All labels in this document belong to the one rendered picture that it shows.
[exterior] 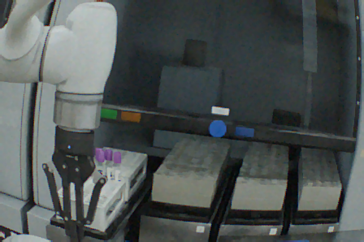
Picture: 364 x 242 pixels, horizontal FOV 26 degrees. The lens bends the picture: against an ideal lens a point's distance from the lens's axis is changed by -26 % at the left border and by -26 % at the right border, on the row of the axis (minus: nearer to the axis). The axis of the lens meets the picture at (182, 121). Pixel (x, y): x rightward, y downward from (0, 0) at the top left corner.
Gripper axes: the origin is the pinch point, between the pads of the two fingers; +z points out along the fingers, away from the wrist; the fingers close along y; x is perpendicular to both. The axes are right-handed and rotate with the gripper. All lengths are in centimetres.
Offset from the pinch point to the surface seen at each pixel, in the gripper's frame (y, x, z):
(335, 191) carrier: -50, -38, -7
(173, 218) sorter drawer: -14.6, -30.9, -0.9
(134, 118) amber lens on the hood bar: -5.1, -36.5, -17.9
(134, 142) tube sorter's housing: 3, -103, -3
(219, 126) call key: -20.2, -35.5, -18.6
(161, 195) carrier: -11.2, -37.8, -4.0
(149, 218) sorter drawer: -10.2, -30.3, -0.4
